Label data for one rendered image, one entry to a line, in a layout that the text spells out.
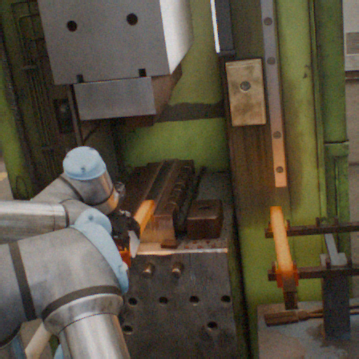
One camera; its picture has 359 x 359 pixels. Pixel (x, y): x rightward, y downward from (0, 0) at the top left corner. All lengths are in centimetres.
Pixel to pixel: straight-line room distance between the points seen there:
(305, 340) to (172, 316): 36
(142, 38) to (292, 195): 61
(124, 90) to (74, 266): 77
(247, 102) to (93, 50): 42
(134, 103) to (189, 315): 59
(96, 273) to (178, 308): 87
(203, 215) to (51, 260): 83
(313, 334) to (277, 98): 61
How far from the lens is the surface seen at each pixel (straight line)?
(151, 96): 158
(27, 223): 108
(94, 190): 127
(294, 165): 176
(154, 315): 178
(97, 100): 161
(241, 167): 175
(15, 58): 182
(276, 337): 168
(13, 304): 91
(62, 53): 161
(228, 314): 174
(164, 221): 169
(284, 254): 148
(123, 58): 157
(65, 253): 90
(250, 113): 168
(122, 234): 139
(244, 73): 166
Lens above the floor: 168
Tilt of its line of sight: 21 degrees down
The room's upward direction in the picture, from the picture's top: 8 degrees counter-clockwise
